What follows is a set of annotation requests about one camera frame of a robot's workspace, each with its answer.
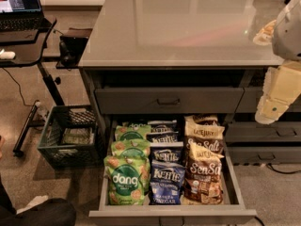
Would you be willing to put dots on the front brown Late July bag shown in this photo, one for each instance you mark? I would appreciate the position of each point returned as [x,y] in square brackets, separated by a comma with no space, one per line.
[202,182]

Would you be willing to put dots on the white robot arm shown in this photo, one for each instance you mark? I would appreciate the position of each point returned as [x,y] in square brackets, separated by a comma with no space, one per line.
[284,33]

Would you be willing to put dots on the grey right top drawer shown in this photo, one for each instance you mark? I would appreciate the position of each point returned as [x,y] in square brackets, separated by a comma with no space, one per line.
[251,97]

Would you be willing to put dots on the rear green Dang bag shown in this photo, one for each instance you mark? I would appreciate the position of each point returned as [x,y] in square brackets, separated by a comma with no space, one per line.
[134,124]

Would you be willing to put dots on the grey cabinet counter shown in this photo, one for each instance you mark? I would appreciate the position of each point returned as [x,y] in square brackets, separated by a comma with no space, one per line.
[177,44]

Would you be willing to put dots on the grey right lower drawers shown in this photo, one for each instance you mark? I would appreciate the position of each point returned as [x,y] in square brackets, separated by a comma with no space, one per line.
[253,143]

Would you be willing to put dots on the green dang bag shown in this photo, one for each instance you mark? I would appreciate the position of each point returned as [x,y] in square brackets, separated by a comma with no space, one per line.
[131,148]
[128,179]
[134,124]
[127,133]

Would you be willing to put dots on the front green Dang bag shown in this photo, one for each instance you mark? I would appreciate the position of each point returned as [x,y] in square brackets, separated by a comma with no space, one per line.
[128,179]

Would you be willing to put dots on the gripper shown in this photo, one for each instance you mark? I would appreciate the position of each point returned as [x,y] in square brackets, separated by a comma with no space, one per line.
[288,37]

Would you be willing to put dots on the dark green plastic crate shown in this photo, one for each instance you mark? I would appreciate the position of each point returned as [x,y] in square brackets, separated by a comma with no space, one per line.
[70,139]

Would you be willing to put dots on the black laptop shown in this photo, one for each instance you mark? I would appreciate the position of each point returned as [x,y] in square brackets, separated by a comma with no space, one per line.
[20,15]

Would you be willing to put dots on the blue kettle chip bag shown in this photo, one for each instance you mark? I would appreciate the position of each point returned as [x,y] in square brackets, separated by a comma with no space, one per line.
[170,152]
[162,126]
[166,137]
[166,183]

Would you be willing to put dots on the person's dark trouser leg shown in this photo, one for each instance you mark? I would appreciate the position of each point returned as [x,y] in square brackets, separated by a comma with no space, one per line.
[52,212]

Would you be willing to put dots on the rear brown Late July bag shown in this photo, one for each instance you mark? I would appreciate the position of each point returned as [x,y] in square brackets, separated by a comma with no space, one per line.
[202,119]

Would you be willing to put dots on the black standing desk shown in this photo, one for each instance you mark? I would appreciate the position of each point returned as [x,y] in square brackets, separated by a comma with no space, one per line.
[31,54]

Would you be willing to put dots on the brown late july bag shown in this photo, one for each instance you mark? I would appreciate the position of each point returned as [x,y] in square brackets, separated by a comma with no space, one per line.
[209,137]
[202,182]
[202,119]

